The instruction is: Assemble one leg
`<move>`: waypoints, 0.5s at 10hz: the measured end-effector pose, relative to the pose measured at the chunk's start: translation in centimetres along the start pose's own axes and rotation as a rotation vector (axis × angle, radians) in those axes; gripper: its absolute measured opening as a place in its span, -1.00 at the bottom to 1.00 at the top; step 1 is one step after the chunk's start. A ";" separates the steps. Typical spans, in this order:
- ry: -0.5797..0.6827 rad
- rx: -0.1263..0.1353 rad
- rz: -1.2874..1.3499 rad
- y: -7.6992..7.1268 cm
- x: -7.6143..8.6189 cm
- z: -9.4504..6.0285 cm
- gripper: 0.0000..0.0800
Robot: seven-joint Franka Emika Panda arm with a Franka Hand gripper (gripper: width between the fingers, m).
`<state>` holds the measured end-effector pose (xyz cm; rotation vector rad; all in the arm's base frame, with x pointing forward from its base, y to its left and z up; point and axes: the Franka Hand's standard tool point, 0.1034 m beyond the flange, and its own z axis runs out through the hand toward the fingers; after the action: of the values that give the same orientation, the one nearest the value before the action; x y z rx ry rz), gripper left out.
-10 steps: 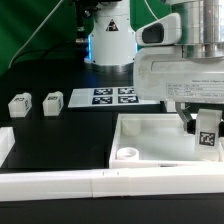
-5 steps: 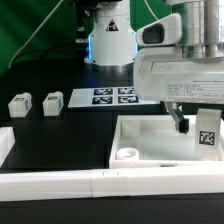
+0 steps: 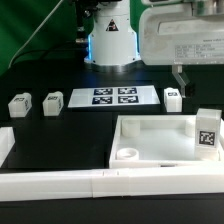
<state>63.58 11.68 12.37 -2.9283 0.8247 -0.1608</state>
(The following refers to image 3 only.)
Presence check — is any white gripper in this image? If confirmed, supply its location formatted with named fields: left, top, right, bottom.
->
left=139, top=6, right=224, bottom=98

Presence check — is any white square tabletop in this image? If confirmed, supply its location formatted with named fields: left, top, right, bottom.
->
left=109, top=115, right=224, bottom=168

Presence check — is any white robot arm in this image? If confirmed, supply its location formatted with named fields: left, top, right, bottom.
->
left=71, top=0, right=224, bottom=95

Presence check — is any white fiducial marker sheet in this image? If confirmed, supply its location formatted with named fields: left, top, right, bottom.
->
left=68, top=85, right=160, bottom=108

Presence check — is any white U-shaped obstacle fence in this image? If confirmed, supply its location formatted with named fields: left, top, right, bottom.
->
left=0, top=117, right=224, bottom=203

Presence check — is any white cable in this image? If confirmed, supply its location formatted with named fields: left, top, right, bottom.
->
left=8, top=0, right=65, bottom=69

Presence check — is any black cable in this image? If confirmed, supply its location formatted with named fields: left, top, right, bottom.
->
left=9, top=40, right=81, bottom=69

